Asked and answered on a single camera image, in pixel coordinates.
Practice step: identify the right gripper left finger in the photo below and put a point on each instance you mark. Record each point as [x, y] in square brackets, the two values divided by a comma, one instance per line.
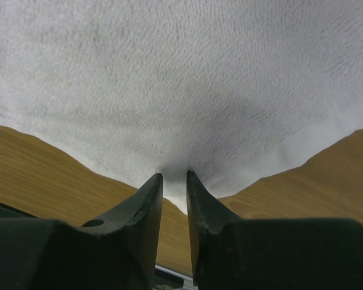
[116, 250]

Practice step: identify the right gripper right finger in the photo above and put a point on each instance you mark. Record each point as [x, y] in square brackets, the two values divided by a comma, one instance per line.
[229, 252]

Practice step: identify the white towel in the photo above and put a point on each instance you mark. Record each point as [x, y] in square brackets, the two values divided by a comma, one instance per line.
[233, 90]

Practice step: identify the aluminium frame rail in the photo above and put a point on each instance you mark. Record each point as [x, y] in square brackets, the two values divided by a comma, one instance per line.
[167, 278]

